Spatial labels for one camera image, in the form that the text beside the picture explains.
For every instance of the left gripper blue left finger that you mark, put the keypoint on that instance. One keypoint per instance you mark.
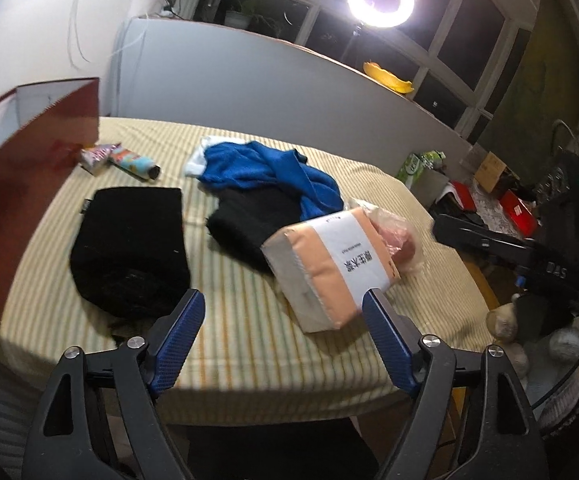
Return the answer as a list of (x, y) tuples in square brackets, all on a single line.
[(170, 341)]

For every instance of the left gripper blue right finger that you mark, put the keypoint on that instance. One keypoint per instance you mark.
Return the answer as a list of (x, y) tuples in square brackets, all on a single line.
[(396, 339)]

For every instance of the black cloth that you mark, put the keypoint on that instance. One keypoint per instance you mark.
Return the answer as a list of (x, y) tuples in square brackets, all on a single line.
[(129, 257)]

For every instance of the clear bag with pink item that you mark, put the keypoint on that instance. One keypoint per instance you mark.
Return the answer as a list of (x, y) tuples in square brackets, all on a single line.
[(399, 236)]

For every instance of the peach tissue pack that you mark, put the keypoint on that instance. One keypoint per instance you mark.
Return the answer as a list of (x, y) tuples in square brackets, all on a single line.
[(324, 267)]

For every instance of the black fuzzy glove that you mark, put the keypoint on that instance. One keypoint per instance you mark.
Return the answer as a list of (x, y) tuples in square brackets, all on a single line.
[(246, 217)]

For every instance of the blue knit cloth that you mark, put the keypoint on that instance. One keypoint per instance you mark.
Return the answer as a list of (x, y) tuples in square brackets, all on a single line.
[(254, 165)]

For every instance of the plush toy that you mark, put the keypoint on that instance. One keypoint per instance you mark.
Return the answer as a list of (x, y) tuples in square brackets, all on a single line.
[(540, 359)]

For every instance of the red box on side table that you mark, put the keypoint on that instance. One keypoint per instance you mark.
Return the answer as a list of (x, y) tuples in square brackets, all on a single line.
[(518, 213)]

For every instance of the cardboard box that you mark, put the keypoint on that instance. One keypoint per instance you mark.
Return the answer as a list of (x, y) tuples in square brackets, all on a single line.
[(494, 176)]

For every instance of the yellow striped tablecloth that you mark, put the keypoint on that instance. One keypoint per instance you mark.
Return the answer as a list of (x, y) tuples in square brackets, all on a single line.
[(250, 363)]

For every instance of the fruit print cream tube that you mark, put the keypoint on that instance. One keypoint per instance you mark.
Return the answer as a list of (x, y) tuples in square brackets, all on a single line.
[(140, 166)]

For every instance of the green white carton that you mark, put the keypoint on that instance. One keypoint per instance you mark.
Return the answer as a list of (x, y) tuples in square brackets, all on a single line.
[(417, 163)]

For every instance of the pink snack sachet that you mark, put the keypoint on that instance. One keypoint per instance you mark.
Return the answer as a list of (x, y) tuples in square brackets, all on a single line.
[(95, 158)]

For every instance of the dark red storage box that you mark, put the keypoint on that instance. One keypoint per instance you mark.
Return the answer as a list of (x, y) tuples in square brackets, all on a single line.
[(43, 128)]

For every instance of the yellow object on ledge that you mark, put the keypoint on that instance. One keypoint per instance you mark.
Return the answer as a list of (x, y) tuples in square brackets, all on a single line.
[(387, 79)]

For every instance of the potted plant on windowsill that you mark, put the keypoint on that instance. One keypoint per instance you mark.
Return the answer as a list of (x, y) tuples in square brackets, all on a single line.
[(243, 13)]

